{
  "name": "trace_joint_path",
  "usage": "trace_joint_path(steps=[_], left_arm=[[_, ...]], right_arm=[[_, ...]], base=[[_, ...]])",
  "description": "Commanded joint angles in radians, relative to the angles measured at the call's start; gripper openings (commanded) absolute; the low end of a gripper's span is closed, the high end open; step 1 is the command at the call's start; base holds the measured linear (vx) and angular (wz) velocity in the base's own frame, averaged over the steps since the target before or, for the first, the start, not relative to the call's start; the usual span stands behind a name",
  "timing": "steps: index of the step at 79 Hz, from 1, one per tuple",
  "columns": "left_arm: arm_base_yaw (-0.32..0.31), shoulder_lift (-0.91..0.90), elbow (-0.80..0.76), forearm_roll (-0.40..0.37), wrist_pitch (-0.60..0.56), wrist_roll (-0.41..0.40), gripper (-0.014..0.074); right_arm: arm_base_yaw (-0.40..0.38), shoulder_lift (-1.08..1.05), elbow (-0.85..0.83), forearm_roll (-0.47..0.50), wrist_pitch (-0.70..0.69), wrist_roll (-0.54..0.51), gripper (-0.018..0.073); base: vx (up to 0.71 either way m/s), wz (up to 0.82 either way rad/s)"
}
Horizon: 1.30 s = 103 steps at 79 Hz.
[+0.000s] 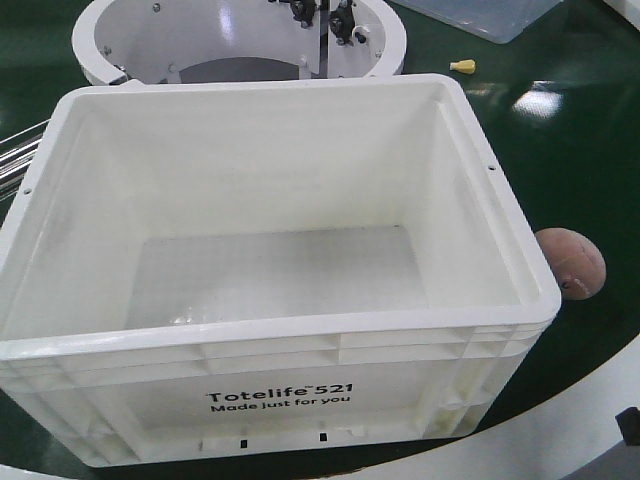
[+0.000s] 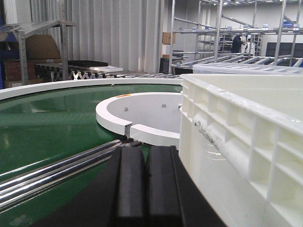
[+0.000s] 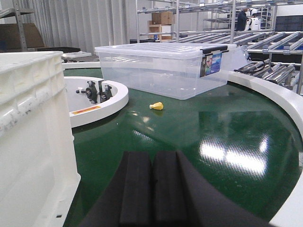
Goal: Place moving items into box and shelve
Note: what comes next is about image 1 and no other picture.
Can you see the white plastic tote box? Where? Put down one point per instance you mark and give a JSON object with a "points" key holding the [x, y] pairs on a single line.
{"points": [[197, 271]]}

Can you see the small yellow cone object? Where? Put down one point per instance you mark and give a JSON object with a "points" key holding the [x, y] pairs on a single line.
{"points": [[467, 66]]}

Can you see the clear plastic container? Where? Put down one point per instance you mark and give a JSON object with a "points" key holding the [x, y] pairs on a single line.
{"points": [[497, 21]]}

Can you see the metal rods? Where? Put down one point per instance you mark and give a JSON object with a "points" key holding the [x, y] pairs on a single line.
{"points": [[17, 153]]}

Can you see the black object at edge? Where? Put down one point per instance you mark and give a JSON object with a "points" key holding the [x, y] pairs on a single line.
{"points": [[628, 422]]}

